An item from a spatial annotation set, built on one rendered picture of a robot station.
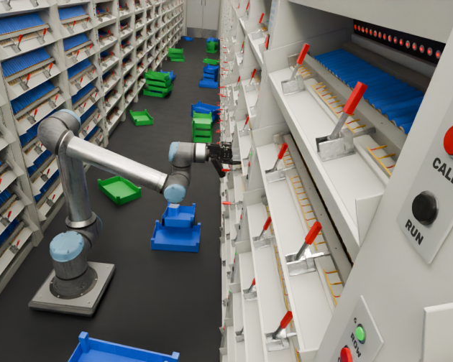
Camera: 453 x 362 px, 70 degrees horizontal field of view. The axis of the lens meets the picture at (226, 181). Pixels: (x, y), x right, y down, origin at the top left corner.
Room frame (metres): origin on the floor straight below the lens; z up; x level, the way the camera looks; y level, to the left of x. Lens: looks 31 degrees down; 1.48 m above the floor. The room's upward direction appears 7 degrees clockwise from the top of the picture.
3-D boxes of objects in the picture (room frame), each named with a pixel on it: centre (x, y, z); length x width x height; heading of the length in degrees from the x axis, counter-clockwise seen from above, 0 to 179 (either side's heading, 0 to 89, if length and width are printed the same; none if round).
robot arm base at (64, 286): (1.14, 0.73, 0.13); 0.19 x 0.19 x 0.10
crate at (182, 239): (1.62, 0.28, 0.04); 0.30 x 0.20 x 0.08; 94
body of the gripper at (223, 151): (1.36, 0.05, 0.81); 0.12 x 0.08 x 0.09; 94
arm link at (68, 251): (1.15, 0.73, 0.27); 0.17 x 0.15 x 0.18; 1
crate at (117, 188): (2.10, 0.82, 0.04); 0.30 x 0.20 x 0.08; 49
